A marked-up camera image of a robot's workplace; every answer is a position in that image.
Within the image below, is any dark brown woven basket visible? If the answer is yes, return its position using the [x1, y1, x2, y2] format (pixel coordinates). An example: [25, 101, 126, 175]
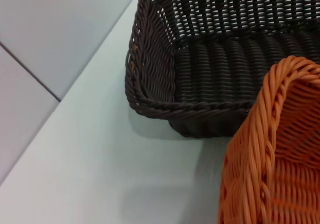
[124, 0, 320, 139]

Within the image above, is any orange woven plastic basket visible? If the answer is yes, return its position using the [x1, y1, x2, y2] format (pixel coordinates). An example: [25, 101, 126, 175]
[216, 55, 320, 224]

